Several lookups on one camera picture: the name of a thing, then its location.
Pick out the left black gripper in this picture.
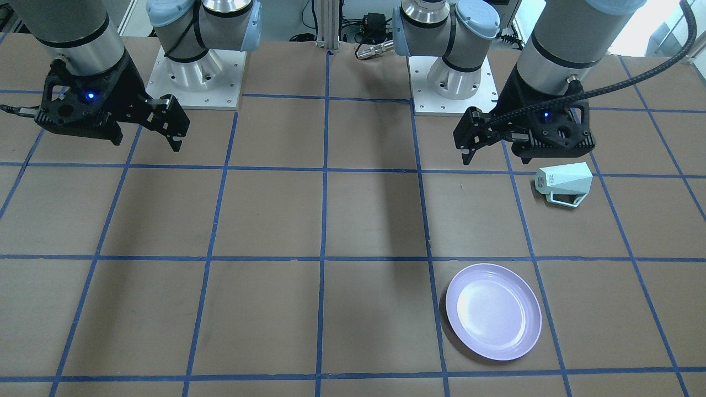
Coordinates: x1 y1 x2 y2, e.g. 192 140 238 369
453 67 596 165

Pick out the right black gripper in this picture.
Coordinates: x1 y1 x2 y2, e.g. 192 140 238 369
34 50 191 152

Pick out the mint faceted cup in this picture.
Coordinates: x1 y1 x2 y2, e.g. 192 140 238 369
534 162 593 208

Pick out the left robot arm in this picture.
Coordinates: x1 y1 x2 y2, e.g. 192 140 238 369
392 1 643 165

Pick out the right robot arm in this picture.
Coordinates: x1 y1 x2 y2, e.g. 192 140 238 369
2 1 261 152

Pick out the lilac plate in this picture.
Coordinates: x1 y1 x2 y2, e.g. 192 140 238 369
445 263 542 361

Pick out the black power adapter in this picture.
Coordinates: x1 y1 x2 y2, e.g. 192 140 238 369
362 13 387 39

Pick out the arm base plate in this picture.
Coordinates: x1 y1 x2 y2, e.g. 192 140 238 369
408 56 499 116
146 48 249 111

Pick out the aluminium frame post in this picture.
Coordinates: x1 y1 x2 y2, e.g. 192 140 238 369
311 1 342 53

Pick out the black braided cable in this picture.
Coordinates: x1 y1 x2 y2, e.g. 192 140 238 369
485 0 698 128

